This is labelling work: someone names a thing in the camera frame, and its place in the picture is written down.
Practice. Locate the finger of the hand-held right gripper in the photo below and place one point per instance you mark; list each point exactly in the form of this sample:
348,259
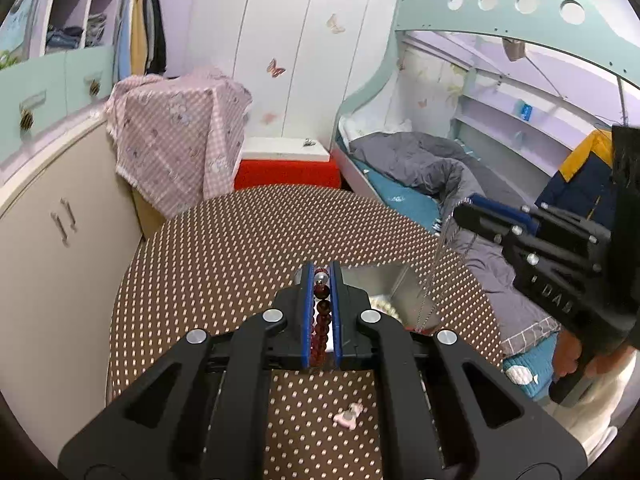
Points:
475,219
500,208

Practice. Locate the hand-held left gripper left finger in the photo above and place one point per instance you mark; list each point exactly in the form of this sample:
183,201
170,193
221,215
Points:
306,310

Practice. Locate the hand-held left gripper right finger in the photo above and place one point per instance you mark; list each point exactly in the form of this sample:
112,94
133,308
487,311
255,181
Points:
336,310

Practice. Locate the metal tin box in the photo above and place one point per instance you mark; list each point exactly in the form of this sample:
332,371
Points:
370,280

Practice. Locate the pink charm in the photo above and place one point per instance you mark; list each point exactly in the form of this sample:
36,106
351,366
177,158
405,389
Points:
347,416

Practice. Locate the person's right hand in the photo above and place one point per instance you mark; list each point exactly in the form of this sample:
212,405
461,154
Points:
567,355

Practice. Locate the teal bed sheet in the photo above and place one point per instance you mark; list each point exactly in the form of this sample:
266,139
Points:
400,195

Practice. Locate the yellow and navy jacket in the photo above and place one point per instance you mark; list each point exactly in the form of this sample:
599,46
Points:
575,180

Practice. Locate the grey duvet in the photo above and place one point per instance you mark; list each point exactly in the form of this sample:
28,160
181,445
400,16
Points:
410,160

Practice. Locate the round table with dotted tablecloth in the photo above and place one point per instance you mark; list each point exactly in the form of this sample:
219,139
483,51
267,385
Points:
225,260

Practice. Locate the teal whale print cloth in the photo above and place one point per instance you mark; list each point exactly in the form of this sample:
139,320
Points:
530,370

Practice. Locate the small blue box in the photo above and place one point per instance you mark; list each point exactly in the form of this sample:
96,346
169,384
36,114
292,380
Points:
525,109

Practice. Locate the red storage box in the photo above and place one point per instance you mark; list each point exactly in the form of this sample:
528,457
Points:
285,175

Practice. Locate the brown hanging bag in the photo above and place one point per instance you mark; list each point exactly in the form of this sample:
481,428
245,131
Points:
514,49

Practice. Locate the white board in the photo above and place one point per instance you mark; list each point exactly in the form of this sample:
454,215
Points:
280,149

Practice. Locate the black clip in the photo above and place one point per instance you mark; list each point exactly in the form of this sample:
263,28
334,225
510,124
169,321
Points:
308,143

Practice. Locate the brown cardboard box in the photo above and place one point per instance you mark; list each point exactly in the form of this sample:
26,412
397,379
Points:
147,212

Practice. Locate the faint pink butterfly sticker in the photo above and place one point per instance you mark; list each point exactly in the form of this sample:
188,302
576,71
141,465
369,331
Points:
270,118

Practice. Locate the pink checked bear cloth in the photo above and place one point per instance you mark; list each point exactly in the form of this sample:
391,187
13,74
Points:
170,135

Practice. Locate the beige butterfly sticker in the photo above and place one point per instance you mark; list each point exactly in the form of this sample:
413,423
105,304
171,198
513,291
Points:
336,23

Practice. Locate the white wardrobe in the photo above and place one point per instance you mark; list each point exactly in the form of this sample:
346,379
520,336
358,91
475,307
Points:
300,35

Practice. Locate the beige low cabinet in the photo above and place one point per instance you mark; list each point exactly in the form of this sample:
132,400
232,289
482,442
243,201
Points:
50,260

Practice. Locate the pine cone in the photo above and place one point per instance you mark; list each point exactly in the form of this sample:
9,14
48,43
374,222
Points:
94,87
26,121

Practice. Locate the black hanging coat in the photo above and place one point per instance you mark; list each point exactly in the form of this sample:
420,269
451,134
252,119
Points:
157,35

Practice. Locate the purple shelf unit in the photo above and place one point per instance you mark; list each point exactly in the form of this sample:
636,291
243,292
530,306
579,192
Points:
175,20

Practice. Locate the tan hanging coat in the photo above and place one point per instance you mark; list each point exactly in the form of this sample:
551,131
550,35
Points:
139,35

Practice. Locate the light blue hanging garment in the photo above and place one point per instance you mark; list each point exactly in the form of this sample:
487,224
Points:
124,35

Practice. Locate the teal drawer cabinet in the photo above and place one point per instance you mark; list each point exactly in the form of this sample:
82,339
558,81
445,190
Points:
50,80

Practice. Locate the folded grey clothes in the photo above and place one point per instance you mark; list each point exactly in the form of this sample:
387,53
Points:
95,30

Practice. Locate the folded jeans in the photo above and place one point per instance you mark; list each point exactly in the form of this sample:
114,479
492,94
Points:
64,39

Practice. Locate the purple wall shelves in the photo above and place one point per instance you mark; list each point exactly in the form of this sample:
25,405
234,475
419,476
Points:
500,120

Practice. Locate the teal bunk bed frame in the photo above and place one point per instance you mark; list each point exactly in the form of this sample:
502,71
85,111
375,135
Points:
425,10

